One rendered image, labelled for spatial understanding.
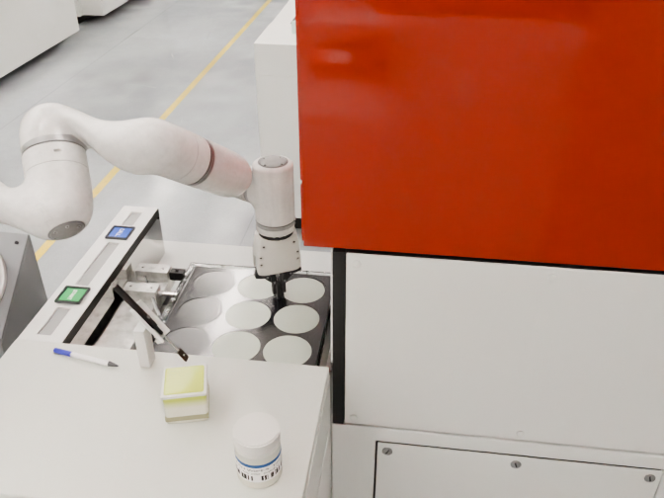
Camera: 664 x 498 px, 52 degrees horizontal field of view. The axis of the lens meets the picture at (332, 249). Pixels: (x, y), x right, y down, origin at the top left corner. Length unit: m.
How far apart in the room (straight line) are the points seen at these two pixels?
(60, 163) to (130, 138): 0.12
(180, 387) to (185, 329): 0.35
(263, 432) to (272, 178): 0.54
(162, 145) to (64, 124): 0.16
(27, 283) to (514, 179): 1.05
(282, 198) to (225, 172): 0.20
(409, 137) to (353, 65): 0.13
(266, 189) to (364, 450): 0.56
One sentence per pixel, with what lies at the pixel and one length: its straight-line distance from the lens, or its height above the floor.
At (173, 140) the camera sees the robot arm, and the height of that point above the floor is 1.39.
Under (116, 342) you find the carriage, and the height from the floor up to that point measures 0.88.
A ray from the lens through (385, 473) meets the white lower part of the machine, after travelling 1.49.
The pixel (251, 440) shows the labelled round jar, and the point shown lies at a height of 1.06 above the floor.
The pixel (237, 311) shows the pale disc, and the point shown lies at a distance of 1.54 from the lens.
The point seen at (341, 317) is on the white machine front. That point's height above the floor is 1.08.
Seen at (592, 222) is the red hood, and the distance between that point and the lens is 1.12.
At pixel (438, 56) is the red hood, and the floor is 1.55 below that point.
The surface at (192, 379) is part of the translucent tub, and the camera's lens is 1.19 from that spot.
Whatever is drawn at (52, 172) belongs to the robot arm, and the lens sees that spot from 1.16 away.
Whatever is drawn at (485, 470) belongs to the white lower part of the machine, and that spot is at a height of 0.73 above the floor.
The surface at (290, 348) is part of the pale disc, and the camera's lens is 1.44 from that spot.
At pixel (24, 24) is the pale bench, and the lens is 6.46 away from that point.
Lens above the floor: 1.83
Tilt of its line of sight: 32 degrees down
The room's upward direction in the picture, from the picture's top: straight up
